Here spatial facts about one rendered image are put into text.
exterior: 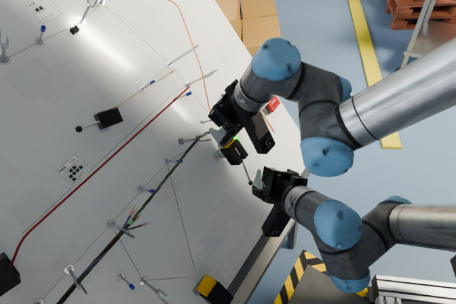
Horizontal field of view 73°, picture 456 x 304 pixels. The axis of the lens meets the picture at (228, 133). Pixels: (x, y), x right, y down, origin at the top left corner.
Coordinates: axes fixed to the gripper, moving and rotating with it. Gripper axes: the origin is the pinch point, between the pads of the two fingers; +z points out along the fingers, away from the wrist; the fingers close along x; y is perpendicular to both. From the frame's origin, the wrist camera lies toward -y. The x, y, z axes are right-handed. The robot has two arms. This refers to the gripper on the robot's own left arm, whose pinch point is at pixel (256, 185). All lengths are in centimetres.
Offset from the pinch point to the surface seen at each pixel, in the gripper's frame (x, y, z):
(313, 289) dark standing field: -70, -65, 51
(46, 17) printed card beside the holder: 56, 32, 2
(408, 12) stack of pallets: -211, 143, 154
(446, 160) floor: -169, 12, 63
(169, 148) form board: 24.9, 7.0, 3.6
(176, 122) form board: 23.9, 13.9, 5.6
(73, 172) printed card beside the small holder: 45.8, 0.5, -3.4
